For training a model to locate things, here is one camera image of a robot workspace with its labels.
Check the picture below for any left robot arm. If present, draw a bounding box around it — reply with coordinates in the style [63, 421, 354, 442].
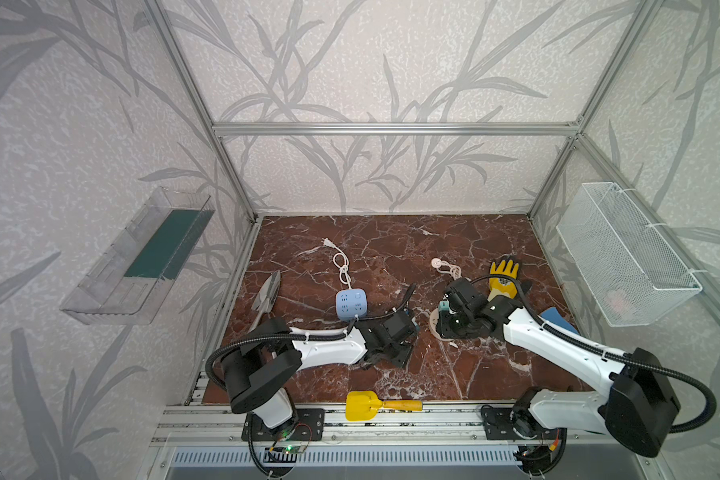
[204, 308, 419, 441]

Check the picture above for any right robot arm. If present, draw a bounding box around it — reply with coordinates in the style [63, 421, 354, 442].
[436, 278, 717, 458]

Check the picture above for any pink round power strip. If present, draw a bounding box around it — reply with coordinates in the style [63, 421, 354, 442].
[429, 309, 455, 342]

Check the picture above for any blue square power strip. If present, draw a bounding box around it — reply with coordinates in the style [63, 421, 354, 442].
[335, 288, 368, 321]

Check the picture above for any yellow black work glove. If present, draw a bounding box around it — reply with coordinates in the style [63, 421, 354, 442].
[488, 256, 532, 301]

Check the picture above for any yellow toy shovel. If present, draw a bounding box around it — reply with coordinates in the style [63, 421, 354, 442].
[345, 391, 423, 422]

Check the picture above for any blue sponge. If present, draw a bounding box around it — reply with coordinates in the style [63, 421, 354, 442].
[539, 307, 578, 334]

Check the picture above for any grey metal trowel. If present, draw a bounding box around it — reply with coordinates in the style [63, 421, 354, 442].
[248, 270, 281, 332]

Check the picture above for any pink power strip cord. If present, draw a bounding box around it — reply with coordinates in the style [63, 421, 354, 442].
[430, 257, 463, 281]

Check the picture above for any white power strip cord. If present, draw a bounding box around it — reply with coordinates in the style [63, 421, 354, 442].
[322, 237, 354, 290]

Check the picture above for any white wire basket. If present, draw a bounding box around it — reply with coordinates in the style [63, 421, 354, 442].
[557, 182, 703, 328]

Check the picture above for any aluminium front rail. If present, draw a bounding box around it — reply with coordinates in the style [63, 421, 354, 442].
[149, 400, 655, 448]

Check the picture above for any clear plastic wall shelf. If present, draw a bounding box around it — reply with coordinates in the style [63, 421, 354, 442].
[60, 187, 215, 326]

